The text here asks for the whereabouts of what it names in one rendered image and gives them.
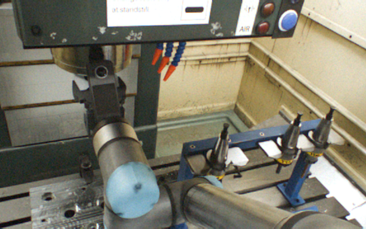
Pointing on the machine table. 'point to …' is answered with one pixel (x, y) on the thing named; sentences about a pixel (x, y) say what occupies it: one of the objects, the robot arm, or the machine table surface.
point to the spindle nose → (99, 53)
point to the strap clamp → (87, 173)
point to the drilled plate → (90, 198)
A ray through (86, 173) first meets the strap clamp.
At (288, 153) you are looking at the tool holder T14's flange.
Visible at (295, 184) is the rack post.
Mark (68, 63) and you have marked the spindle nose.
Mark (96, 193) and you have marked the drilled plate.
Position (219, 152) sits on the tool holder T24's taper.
